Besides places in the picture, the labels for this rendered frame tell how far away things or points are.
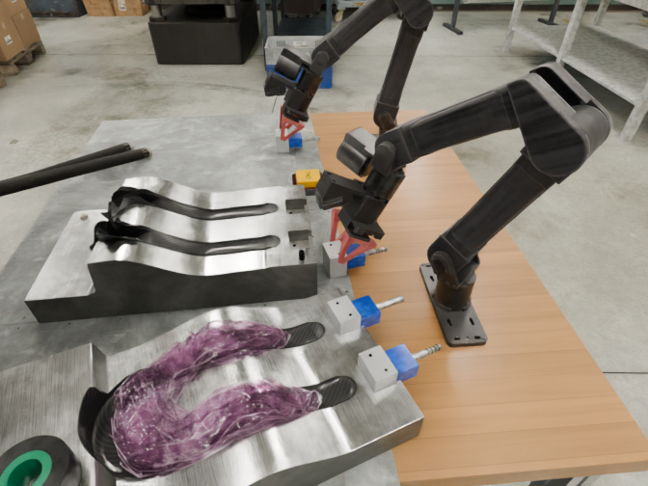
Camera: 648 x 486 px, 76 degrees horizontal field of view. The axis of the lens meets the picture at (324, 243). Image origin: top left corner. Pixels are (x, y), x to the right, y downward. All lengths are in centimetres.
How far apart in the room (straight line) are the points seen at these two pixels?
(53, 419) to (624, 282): 225
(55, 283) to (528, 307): 86
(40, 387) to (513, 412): 65
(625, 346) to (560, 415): 136
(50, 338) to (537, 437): 79
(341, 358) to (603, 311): 167
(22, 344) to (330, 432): 55
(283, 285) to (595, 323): 159
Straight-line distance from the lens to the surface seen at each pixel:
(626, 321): 220
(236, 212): 88
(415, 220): 100
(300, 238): 81
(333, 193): 70
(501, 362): 77
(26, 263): 106
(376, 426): 59
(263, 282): 75
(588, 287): 227
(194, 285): 76
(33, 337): 89
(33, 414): 64
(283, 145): 125
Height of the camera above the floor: 139
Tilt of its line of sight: 40 degrees down
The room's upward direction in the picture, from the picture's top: straight up
